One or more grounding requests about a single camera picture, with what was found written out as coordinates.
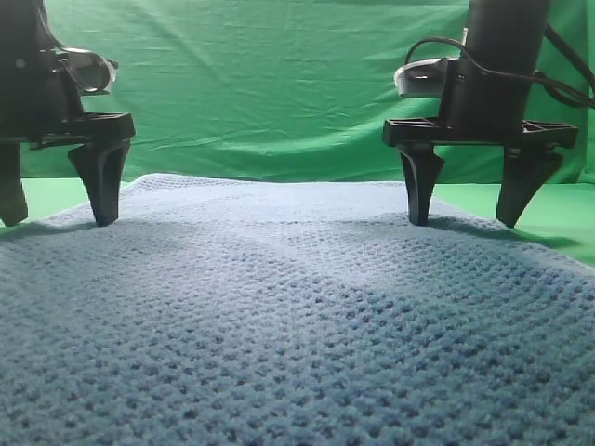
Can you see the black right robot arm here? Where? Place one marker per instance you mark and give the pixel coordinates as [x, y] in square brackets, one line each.
[504, 35]

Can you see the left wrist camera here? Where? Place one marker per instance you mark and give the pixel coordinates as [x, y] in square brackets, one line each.
[92, 74]

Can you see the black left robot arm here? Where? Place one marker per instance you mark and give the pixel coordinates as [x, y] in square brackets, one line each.
[25, 28]

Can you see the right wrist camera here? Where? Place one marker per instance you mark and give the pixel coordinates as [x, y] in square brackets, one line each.
[421, 79]

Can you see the green backdrop cloth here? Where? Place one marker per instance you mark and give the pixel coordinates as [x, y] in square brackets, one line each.
[270, 90]

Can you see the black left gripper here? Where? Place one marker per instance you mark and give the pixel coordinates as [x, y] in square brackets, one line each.
[41, 105]

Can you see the blue waffle-weave towel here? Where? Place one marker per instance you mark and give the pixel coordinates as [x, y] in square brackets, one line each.
[218, 312]

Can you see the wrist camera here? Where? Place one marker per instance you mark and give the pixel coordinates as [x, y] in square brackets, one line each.
[92, 74]
[421, 79]

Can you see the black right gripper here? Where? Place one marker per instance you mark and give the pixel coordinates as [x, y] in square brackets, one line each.
[475, 110]

